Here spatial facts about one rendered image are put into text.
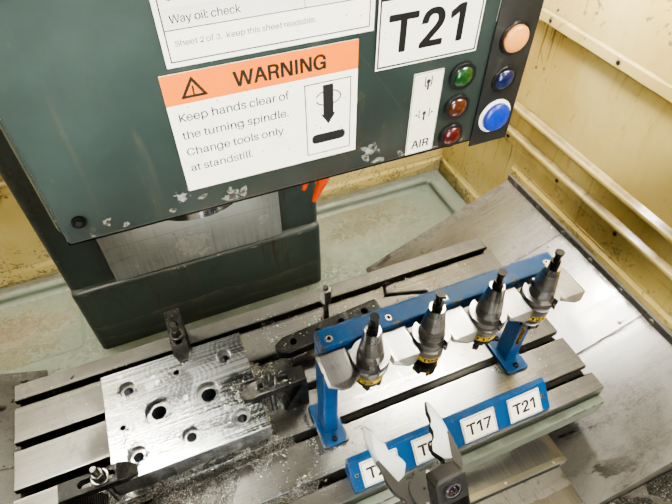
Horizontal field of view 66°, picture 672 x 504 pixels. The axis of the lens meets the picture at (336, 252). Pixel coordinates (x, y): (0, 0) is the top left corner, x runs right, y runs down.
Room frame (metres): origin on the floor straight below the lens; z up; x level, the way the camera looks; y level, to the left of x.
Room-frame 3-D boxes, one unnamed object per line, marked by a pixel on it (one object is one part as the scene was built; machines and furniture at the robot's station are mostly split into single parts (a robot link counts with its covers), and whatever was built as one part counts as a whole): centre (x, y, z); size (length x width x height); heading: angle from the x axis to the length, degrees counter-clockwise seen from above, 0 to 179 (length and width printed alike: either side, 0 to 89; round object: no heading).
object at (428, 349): (0.48, -0.16, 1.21); 0.06 x 0.06 x 0.03
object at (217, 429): (0.47, 0.30, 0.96); 0.29 x 0.23 x 0.05; 112
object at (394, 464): (0.29, -0.07, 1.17); 0.09 x 0.03 x 0.06; 47
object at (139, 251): (0.94, 0.36, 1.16); 0.48 x 0.05 x 0.51; 112
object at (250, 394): (0.50, 0.12, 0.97); 0.13 x 0.03 x 0.15; 112
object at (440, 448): (0.33, -0.15, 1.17); 0.09 x 0.03 x 0.06; 178
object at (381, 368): (0.44, -0.05, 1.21); 0.06 x 0.06 x 0.03
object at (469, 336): (0.50, -0.21, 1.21); 0.07 x 0.05 x 0.01; 22
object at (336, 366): (0.41, 0.00, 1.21); 0.07 x 0.05 x 0.01; 22
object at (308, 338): (0.67, 0.01, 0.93); 0.26 x 0.05 x 0.06; 117
